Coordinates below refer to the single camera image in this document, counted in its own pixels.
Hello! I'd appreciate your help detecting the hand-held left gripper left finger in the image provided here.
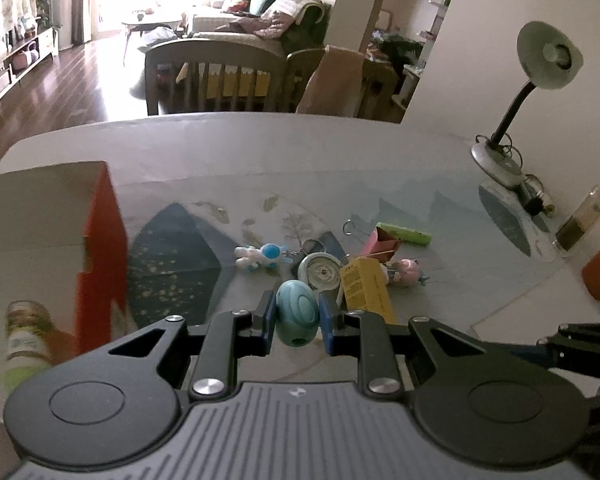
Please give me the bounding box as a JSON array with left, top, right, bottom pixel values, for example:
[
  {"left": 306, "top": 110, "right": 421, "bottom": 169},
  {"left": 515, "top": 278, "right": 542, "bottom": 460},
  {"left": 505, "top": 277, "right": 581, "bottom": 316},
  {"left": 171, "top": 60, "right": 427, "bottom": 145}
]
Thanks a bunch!
[{"left": 75, "top": 291, "right": 276, "bottom": 401}]

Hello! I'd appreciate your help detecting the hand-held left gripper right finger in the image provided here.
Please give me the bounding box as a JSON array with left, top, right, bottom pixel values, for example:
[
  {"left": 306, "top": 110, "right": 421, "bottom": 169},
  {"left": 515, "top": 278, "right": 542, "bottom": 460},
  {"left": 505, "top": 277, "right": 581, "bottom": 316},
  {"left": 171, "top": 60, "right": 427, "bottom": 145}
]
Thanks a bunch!
[{"left": 319, "top": 292, "right": 521, "bottom": 401}]

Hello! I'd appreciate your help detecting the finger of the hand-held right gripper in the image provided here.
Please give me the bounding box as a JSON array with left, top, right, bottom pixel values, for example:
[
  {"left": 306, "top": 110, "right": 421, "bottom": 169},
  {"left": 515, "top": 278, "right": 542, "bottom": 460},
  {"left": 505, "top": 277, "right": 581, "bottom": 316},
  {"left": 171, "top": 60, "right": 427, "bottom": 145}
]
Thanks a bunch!
[{"left": 537, "top": 322, "right": 600, "bottom": 383}]

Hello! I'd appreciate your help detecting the teal egg-shaped ball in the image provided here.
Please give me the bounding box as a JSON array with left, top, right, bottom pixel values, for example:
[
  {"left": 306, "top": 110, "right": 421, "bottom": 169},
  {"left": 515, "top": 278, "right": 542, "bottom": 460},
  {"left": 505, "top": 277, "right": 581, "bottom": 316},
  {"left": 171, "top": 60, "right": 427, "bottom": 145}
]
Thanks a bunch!
[{"left": 275, "top": 280, "right": 321, "bottom": 348}]

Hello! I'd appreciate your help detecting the yellow carton box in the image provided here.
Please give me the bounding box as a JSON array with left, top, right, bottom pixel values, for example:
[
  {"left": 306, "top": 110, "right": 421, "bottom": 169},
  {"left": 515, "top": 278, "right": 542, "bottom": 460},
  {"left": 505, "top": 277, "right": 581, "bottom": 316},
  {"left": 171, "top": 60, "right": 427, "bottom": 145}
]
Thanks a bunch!
[{"left": 339, "top": 256, "right": 397, "bottom": 325}]

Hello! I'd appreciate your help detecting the round white tape measure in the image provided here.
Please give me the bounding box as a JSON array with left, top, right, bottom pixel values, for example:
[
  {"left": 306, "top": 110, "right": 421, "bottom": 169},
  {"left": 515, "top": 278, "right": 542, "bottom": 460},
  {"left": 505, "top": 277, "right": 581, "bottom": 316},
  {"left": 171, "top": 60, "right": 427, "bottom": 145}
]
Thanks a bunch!
[{"left": 297, "top": 252, "right": 342, "bottom": 292}]

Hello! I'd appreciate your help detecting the blue and white astronaut toy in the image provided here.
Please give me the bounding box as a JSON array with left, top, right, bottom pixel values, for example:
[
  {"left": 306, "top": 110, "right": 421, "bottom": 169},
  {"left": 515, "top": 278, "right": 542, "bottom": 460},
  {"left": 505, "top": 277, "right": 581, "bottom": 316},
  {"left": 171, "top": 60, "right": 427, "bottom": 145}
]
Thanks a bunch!
[{"left": 234, "top": 243, "right": 283, "bottom": 272}]

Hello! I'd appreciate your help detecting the pink pig toy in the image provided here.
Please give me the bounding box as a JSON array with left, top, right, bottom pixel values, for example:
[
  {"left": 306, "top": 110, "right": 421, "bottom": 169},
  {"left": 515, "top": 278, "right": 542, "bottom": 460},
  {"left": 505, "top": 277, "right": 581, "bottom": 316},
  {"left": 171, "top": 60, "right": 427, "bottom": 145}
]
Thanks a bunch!
[{"left": 385, "top": 258, "right": 427, "bottom": 287}]

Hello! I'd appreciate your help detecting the green capped bottle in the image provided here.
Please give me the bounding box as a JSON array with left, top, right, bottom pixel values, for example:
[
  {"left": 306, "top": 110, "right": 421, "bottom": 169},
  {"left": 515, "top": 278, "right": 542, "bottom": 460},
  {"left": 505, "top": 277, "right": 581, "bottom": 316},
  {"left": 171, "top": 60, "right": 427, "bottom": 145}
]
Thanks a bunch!
[{"left": 2, "top": 300, "right": 76, "bottom": 396}]

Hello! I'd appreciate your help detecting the red and white cardboard box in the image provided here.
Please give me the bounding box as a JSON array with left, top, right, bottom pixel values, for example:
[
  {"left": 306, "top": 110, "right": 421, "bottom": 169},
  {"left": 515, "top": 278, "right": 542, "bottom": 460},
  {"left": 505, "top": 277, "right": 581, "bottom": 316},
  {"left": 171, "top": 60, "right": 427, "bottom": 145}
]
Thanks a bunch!
[{"left": 0, "top": 161, "right": 130, "bottom": 426}]

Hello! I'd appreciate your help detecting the pink house-shaped box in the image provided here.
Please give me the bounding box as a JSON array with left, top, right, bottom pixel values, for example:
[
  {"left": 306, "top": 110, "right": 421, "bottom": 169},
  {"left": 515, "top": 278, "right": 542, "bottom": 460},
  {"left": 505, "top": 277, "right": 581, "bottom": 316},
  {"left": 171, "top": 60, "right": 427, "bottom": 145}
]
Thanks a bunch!
[{"left": 362, "top": 226, "right": 402, "bottom": 263}]

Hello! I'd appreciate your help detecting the binder clip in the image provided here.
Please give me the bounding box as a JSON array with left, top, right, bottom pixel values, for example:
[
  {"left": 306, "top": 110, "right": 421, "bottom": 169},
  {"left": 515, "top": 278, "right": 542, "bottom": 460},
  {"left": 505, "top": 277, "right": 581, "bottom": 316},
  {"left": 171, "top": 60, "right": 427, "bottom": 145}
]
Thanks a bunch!
[{"left": 342, "top": 218, "right": 371, "bottom": 238}]

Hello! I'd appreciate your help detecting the green tube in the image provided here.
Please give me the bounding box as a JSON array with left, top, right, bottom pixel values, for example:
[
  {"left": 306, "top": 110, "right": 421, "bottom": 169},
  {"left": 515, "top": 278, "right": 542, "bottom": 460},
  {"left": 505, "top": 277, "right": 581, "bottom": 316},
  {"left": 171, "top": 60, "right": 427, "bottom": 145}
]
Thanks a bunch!
[{"left": 376, "top": 221, "right": 432, "bottom": 246}]

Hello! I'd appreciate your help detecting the glass jar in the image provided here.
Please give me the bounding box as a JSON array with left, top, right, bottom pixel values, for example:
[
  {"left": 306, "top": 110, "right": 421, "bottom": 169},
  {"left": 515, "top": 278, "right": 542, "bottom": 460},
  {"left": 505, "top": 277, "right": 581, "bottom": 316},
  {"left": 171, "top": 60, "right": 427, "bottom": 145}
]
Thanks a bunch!
[{"left": 552, "top": 185, "right": 600, "bottom": 256}]

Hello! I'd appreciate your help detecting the black power plug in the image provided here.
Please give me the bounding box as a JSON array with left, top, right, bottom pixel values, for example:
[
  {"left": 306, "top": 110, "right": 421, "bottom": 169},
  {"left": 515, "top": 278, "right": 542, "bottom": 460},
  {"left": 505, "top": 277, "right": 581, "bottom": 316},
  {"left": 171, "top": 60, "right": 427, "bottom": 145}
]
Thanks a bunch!
[{"left": 522, "top": 175, "right": 556, "bottom": 216}]

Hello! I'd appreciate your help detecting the beige cloth on chair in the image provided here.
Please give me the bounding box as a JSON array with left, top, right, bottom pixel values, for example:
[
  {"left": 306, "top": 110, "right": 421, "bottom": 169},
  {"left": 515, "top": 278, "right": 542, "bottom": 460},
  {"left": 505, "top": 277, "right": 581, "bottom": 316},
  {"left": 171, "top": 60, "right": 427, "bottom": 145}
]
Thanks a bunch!
[{"left": 296, "top": 45, "right": 366, "bottom": 118}]

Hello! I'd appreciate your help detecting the wooden dining chair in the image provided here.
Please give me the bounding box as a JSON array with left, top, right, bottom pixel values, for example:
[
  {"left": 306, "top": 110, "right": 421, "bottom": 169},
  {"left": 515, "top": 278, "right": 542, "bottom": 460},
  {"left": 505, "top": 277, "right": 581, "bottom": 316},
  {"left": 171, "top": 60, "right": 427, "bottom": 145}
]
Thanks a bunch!
[
  {"left": 145, "top": 40, "right": 287, "bottom": 116},
  {"left": 286, "top": 46, "right": 398, "bottom": 121}
]

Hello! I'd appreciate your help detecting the grey desk lamp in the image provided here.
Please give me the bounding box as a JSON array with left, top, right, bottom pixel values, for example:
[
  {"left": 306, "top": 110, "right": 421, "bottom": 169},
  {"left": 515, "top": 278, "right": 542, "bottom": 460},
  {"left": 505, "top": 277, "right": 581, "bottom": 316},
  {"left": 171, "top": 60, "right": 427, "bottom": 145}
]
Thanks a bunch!
[{"left": 470, "top": 21, "right": 584, "bottom": 188}]

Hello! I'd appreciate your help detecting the beige sofa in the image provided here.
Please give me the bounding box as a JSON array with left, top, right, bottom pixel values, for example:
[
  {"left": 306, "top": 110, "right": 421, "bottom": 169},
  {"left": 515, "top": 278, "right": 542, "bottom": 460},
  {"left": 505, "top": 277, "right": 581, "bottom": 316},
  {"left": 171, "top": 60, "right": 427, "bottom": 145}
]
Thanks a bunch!
[{"left": 187, "top": 0, "right": 331, "bottom": 53}]

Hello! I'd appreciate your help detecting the grey floor cushion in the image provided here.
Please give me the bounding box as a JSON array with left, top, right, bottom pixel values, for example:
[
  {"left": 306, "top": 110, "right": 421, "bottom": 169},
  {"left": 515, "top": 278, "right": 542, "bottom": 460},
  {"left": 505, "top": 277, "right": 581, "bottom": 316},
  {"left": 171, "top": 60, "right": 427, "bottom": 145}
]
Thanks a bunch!
[{"left": 140, "top": 27, "right": 178, "bottom": 51}]

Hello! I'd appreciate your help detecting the oval coffee table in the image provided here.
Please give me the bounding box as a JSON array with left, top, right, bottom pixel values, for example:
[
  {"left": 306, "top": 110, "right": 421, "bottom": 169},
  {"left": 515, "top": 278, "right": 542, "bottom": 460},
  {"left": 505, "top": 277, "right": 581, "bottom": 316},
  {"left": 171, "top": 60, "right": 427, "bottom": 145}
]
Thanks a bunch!
[{"left": 121, "top": 7, "right": 181, "bottom": 38}]

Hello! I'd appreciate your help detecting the wooden tv stand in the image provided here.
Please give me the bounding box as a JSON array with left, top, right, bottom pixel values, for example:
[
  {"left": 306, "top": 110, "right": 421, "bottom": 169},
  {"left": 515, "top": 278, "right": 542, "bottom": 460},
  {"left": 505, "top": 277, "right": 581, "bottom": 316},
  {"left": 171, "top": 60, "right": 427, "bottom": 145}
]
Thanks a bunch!
[{"left": 0, "top": 27, "right": 61, "bottom": 116}]

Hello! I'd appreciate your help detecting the key ring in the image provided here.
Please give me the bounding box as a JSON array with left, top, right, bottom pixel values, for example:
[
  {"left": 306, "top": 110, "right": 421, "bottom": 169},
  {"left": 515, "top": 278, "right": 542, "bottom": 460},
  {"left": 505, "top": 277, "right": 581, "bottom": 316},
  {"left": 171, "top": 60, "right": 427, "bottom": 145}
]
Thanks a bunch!
[{"left": 282, "top": 238, "right": 328, "bottom": 266}]

